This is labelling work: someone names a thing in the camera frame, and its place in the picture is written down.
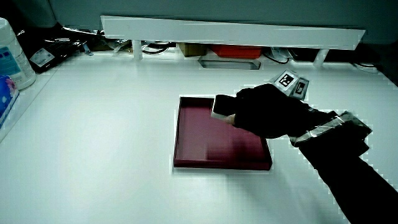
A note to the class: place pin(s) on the person's right hand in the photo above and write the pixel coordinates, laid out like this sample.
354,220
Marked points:
267,112

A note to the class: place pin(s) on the black and white eraser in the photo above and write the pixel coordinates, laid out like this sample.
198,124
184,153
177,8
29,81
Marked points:
222,105

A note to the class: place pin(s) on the person's right forearm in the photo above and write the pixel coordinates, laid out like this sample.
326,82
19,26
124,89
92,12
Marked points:
351,168

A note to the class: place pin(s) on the orange box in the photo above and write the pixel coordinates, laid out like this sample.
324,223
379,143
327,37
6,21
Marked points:
237,51

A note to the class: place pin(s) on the maroon square tray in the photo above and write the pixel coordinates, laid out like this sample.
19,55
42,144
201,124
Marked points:
202,140

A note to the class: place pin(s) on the white desk shelf riser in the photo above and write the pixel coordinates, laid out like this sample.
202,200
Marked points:
217,32

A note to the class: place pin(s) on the brown cardboard box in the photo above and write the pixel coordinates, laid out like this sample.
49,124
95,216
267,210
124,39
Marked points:
191,49

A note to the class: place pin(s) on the black bag with white label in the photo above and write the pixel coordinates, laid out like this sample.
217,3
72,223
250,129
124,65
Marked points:
54,49

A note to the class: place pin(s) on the white wipes canister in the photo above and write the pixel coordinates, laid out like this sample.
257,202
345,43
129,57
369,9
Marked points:
15,59

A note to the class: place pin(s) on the blue tissue packet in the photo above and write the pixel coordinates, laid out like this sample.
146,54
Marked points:
6,95

